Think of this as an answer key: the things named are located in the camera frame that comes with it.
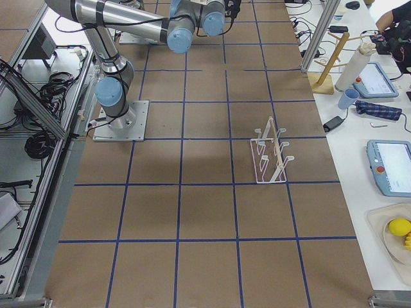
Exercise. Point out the white wire cup rack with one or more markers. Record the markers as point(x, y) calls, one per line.
point(267, 154)

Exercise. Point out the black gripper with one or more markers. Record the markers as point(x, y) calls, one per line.
point(235, 6)

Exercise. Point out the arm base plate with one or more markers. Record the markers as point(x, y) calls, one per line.
point(129, 127)

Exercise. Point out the yellow lemon toy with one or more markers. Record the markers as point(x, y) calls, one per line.
point(399, 227)

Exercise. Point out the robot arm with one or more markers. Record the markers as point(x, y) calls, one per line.
point(97, 18)

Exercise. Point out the beige tall bottle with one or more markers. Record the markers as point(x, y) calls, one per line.
point(355, 66)

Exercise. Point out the blue teach pendant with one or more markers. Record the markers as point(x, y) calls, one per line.
point(390, 166)
point(374, 83)

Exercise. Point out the plaid folded cloth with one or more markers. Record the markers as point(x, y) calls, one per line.
point(376, 110)

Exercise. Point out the beige plate on desk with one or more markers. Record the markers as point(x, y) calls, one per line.
point(398, 247)

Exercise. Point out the black power adapter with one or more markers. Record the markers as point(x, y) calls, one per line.
point(333, 123)

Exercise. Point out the blue cup on desk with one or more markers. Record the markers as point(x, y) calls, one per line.
point(349, 97)

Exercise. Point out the wooden mug tree stand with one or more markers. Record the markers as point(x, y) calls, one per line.
point(322, 83)

